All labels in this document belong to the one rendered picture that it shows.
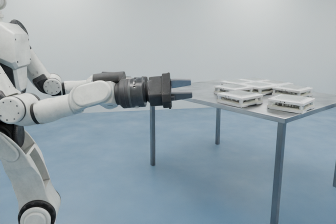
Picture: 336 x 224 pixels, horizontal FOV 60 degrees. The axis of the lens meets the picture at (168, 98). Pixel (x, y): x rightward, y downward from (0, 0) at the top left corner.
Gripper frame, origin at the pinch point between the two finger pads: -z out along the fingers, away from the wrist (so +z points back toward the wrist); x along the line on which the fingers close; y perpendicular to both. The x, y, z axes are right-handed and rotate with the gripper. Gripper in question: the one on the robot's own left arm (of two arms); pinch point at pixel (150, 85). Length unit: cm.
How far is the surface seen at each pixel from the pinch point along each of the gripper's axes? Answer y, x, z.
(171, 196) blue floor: -37, -114, -47
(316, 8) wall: 290, -144, -443
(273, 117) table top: -17, -7, -83
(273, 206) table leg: -65, -45, -91
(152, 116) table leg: 46, -126, -49
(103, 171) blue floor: 6, -169, -2
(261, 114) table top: -12, -14, -80
